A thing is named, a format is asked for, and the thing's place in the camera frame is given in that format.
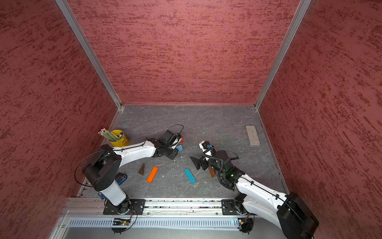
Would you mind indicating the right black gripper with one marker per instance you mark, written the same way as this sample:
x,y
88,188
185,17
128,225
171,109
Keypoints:
x,y
203,162

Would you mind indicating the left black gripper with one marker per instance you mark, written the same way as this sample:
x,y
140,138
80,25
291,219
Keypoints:
x,y
174,153

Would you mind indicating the light blue rectangular block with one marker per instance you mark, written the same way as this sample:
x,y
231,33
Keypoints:
x,y
179,148

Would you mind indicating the dark brown wedge block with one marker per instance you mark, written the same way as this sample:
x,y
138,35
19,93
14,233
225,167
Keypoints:
x,y
142,169

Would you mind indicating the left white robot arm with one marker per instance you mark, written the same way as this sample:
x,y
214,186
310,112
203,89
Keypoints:
x,y
102,166

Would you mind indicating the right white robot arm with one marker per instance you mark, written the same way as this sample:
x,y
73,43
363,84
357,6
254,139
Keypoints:
x,y
287,211

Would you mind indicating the teal flat block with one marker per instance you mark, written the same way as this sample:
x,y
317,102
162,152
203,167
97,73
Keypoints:
x,y
190,176

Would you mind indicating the reddish brown wedge block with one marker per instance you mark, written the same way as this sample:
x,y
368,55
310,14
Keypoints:
x,y
212,173

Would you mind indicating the orange flat block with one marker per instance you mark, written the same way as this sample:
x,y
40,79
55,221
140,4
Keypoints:
x,y
152,174

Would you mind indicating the yellow pencil cup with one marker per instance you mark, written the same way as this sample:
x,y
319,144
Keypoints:
x,y
121,140

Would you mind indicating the bundle of pencils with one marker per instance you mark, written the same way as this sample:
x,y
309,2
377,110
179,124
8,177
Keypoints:
x,y
109,135

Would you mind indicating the grey rectangular eraser block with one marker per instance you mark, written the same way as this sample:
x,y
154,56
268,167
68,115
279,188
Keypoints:
x,y
252,136

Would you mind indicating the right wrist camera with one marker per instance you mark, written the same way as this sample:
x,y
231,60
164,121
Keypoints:
x,y
206,148

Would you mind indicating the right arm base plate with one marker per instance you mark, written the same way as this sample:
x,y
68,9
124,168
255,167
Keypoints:
x,y
232,207

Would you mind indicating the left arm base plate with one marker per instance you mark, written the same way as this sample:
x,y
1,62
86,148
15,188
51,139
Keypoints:
x,y
127,207

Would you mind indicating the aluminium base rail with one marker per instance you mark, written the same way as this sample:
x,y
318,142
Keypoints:
x,y
154,207

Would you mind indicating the white slotted cable duct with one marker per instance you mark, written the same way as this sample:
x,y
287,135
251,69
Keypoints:
x,y
225,224

